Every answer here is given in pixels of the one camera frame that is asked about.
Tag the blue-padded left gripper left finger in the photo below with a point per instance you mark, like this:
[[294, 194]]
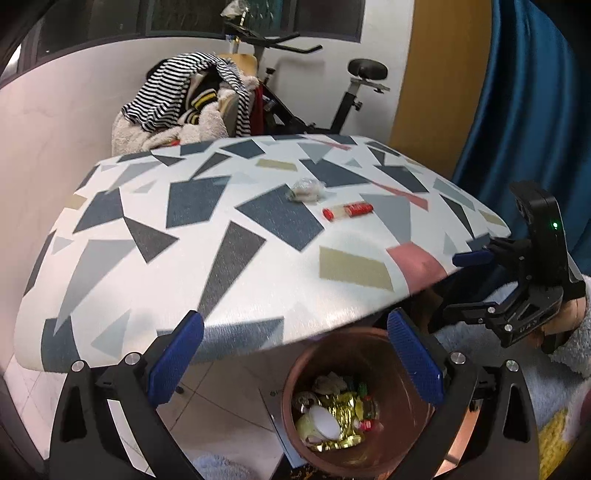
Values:
[[85, 443]]

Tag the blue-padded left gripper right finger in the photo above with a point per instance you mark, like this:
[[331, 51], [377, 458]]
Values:
[[483, 426]]

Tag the gold foil snack bag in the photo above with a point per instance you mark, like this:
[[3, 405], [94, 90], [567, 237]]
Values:
[[342, 406]]

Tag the white paper ball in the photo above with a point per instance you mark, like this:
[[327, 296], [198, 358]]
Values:
[[330, 384]]

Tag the red clear tube container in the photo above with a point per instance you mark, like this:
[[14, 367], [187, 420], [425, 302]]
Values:
[[347, 211]]

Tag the clear plastic bag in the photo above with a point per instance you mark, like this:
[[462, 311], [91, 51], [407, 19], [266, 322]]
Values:
[[306, 190]]

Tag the green red snack wrapper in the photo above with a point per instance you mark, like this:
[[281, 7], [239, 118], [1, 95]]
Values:
[[367, 414]]

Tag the yellow-green paper cup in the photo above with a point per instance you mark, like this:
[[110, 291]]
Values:
[[318, 425]]

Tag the brown round trash bin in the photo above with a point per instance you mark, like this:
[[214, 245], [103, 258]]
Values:
[[366, 360]]

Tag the person's right hand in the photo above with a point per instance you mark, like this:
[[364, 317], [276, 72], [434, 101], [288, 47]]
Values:
[[558, 330]]

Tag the light blue fuzzy sleeve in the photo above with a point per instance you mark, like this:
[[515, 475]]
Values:
[[575, 353]]

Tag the blue curtain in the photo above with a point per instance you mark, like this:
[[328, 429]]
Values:
[[532, 123]]

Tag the geometric patterned tablecloth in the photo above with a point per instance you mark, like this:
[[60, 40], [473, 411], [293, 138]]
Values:
[[207, 227]]

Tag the black exercise bike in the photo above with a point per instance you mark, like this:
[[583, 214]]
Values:
[[247, 48]]

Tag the striped black white shirt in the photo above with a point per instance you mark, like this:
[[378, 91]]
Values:
[[158, 102]]

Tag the chair with clothes pile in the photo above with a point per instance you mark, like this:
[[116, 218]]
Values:
[[208, 113]]

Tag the dark window frame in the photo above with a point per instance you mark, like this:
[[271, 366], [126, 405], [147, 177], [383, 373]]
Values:
[[73, 25]]

